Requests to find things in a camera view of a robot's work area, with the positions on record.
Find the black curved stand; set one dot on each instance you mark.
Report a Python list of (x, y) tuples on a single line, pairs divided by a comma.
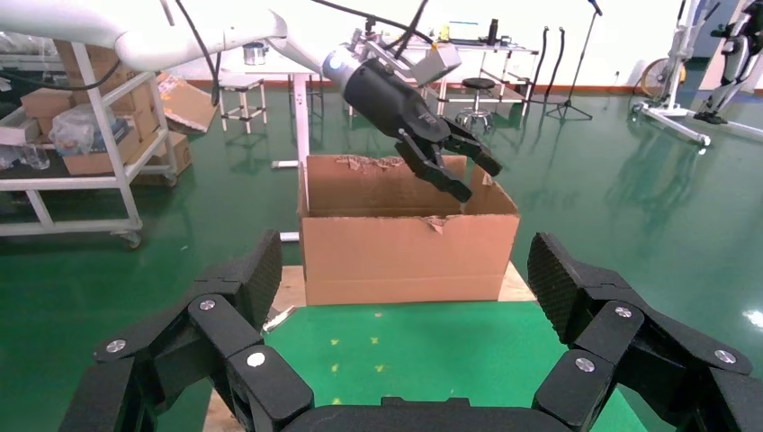
[(539, 59)]

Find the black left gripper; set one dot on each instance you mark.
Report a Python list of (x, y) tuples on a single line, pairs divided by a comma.
[(387, 95)]

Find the green table cloth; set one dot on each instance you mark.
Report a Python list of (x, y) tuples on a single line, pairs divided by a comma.
[(447, 346)]

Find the grey humanoid robot legs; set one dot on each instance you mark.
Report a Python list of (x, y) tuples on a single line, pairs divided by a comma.
[(730, 65)]

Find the white table with leg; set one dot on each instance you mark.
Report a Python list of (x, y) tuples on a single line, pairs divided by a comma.
[(301, 119)]

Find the flat cardboard sheet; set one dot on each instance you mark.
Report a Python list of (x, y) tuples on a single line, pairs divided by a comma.
[(188, 104)]

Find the large open cardboard carton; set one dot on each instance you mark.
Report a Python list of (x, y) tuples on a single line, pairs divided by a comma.
[(405, 256)]

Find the clear plastic bag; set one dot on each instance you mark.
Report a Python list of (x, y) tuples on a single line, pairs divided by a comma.
[(83, 128)]

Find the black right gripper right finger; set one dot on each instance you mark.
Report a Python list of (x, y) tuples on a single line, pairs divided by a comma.
[(614, 334)]

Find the white framed desk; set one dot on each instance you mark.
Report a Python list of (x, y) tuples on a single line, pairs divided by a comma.
[(507, 50)]

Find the white frame stand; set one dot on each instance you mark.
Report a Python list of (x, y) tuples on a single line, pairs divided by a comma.
[(673, 89)]

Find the small white stool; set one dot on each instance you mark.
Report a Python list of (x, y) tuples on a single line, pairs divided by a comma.
[(241, 86)]

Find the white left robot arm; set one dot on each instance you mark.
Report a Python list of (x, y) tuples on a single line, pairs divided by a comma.
[(155, 47)]

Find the white wheeled shelf cart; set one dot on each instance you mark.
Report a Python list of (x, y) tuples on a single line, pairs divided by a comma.
[(113, 137)]

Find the black microphone stand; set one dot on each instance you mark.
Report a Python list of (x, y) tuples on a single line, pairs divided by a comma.
[(575, 77)]

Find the black round stool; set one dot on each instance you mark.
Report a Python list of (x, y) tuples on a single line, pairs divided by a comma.
[(477, 84)]

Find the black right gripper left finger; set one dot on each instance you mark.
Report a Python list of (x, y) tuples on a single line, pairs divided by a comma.
[(220, 328)]

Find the metal pot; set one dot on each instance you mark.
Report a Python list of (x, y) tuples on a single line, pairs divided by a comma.
[(255, 54)]

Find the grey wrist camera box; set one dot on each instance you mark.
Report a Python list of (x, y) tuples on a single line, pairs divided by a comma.
[(438, 62)]

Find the brown cardboard box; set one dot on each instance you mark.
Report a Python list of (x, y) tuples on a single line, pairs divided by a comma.
[(47, 102), (98, 162), (177, 155)]

